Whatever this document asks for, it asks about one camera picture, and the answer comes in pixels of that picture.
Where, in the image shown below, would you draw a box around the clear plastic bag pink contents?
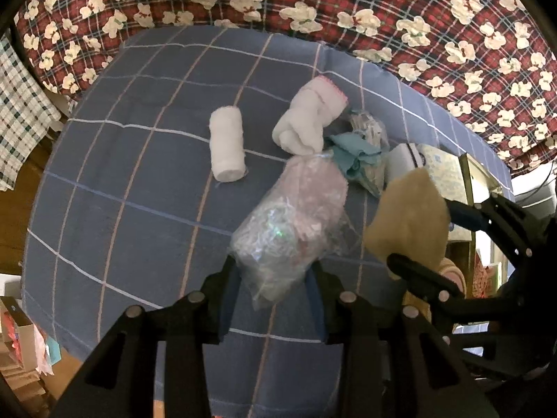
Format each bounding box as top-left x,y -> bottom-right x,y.
230,152 -> 355,312

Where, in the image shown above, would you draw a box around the clear bag of cotton swabs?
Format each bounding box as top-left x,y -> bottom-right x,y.
346,111 -> 390,196

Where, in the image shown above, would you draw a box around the white sponge with black stripe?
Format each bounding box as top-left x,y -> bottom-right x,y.
385,143 -> 425,184

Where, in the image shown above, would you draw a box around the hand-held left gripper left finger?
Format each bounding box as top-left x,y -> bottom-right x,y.
50,255 -> 241,418

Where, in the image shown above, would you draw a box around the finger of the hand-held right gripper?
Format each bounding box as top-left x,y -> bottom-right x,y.
386,253 -> 497,324
444,194 -> 546,258

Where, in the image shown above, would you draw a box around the beige fuzzy cloth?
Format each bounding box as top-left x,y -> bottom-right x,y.
363,168 -> 451,271

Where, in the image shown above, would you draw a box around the teal cloth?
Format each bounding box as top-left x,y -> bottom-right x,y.
326,133 -> 384,184

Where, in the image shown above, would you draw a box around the rectangular gold tin box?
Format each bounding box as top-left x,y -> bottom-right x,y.
448,152 -> 514,245

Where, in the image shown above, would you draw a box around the red plaid bear-print blanket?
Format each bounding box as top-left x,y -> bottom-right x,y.
13,0 -> 557,170

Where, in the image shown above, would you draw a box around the blue checked bed sheet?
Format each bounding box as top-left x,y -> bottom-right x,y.
22,26 -> 514,418

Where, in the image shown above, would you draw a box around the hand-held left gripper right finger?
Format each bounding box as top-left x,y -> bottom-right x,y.
305,259 -> 501,418

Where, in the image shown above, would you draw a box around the green white checked cloth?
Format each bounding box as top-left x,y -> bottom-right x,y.
0,35 -> 62,192

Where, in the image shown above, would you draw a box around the white towel with pink trim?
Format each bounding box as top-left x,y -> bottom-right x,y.
272,76 -> 349,155

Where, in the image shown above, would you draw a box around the patterned tissue box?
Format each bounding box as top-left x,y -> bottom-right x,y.
418,144 -> 468,192

